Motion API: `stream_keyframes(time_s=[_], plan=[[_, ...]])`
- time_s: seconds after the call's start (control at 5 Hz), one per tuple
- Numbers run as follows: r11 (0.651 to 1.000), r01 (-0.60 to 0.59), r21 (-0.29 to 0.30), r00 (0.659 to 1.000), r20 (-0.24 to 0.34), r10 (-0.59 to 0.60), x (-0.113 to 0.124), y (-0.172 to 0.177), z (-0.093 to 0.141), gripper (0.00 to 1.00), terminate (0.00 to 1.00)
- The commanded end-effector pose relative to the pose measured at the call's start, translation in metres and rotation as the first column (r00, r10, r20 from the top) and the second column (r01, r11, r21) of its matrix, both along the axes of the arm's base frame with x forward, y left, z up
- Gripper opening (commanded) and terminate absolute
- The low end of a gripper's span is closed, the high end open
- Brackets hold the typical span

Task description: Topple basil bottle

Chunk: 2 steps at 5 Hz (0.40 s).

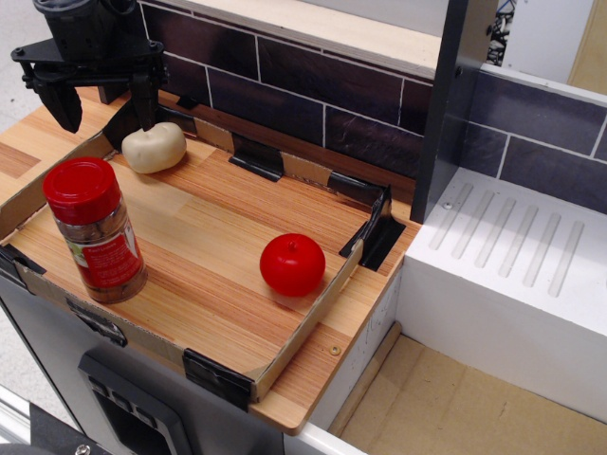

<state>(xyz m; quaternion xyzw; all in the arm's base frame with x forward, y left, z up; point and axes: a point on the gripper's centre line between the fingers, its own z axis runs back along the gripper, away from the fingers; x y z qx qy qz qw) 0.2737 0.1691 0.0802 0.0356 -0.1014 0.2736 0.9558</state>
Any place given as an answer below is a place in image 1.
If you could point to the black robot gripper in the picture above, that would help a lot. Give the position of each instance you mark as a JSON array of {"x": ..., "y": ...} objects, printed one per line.
[{"x": 92, "y": 43}]

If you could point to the red lidded basil spice bottle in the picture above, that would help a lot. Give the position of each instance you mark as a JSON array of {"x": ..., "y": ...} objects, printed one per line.
[{"x": 86, "y": 202}]

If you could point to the cardboard fence with black tape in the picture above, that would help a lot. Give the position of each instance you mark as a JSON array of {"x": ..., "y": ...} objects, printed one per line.
[{"x": 201, "y": 227}]

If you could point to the cream toy garlic bulb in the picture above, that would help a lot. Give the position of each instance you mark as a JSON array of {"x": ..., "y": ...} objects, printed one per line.
[{"x": 158, "y": 149}]

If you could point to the wooden ledge shelf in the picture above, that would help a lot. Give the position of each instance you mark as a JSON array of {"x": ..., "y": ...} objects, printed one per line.
[{"x": 397, "y": 48}]

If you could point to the red toy apple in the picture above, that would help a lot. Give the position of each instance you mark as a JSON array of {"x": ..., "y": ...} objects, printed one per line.
[{"x": 292, "y": 264}]

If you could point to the black oven control panel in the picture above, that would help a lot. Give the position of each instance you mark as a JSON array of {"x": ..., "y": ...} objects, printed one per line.
[{"x": 141, "y": 423}]

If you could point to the white sink drainboard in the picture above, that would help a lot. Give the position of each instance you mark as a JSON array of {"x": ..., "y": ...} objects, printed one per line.
[{"x": 512, "y": 282}]

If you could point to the dark grey vertical post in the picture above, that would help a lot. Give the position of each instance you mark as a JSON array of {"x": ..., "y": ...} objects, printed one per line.
[{"x": 463, "y": 50}]

